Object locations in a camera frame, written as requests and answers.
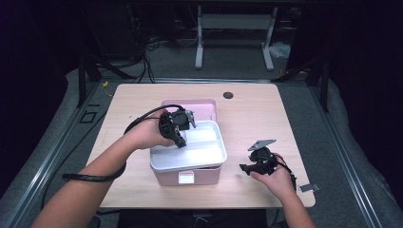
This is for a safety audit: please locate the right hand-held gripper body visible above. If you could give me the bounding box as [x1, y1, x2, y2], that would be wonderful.
[247, 139, 278, 176]

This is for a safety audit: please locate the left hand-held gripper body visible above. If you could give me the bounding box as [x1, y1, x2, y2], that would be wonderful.
[159, 108, 198, 141]

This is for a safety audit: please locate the white compartment tray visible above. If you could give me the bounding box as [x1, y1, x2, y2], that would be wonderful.
[149, 120, 229, 174]

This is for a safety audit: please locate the pink storage box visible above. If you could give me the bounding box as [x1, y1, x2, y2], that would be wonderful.
[151, 98, 222, 187]

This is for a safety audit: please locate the person's right hand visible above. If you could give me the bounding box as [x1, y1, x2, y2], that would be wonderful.
[249, 153, 297, 200]

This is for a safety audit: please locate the person's left hand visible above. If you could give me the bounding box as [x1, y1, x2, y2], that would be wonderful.
[125, 108, 176, 150]

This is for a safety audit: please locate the person's dark clothing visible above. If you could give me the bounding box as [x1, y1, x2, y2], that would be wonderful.
[94, 208, 268, 228]

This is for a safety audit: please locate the black metal stand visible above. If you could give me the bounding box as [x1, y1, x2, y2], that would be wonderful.
[77, 54, 103, 107]
[304, 56, 331, 112]

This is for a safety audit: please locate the clear plastic bag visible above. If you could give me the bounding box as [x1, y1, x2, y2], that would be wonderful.
[269, 41, 292, 59]

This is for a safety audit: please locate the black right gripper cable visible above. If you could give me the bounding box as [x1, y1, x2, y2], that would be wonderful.
[275, 155, 298, 193]

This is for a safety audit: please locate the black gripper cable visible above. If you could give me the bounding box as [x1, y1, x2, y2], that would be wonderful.
[275, 155, 298, 193]
[61, 104, 186, 183]

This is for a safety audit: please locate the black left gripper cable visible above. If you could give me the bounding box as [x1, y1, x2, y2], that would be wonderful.
[61, 104, 186, 183]

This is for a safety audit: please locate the grey metal table bracket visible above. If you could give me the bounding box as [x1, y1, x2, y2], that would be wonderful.
[298, 182, 321, 194]

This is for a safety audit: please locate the bundle of black cables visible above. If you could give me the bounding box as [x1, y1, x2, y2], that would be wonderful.
[125, 6, 157, 85]

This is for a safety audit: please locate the grey metal floor rail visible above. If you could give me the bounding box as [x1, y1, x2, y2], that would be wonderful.
[4, 81, 100, 228]
[308, 85, 383, 228]

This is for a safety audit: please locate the white metal desk frame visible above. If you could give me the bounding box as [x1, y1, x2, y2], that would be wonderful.
[194, 5, 278, 71]

